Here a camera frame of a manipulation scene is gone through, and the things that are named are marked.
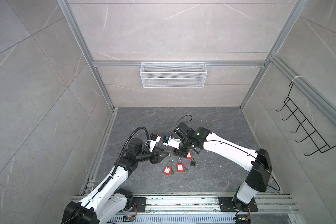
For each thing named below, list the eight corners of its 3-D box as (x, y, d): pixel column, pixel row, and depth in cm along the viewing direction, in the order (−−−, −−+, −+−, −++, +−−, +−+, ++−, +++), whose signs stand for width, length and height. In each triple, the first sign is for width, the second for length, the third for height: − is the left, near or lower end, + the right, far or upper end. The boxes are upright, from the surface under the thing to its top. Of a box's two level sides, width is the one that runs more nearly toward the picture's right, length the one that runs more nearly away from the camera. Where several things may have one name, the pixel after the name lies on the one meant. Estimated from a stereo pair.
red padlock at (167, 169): (162, 173, 86) (162, 172, 85) (167, 160, 92) (167, 159, 90) (169, 176, 85) (169, 174, 84) (173, 163, 91) (173, 161, 89)
